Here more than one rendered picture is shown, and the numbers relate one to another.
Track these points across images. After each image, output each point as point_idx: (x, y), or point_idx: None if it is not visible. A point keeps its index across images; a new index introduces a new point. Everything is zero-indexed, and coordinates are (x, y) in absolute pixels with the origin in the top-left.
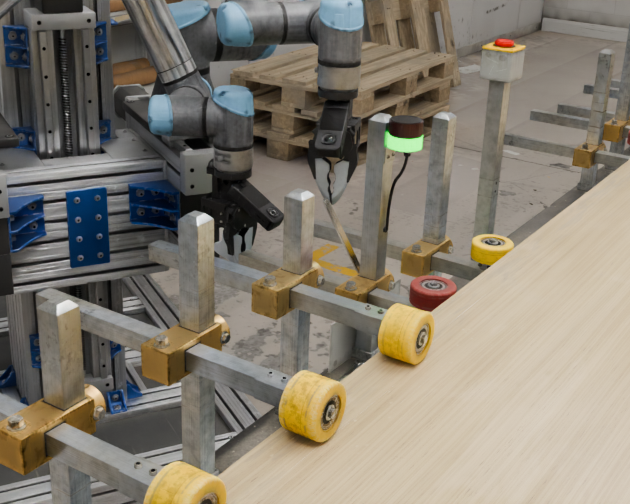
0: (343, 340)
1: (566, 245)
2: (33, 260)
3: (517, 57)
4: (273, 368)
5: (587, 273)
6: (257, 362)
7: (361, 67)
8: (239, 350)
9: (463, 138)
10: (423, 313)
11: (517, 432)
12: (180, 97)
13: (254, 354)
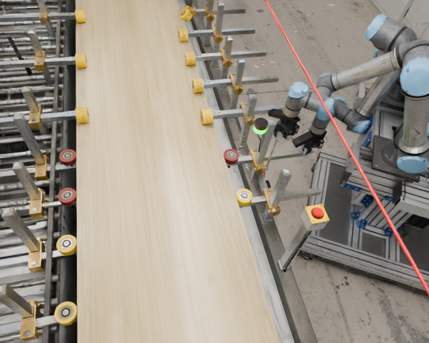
0: None
1: (225, 215)
2: (361, 137)
3: (306, 216)
4: (395, 335)
5: (203, 198)
6: (404, 333)
7: None
8: (419, 334)
9: None
10: (202, 111)
11: (164, 113)
12: (336, 101)
13: (412, 337)
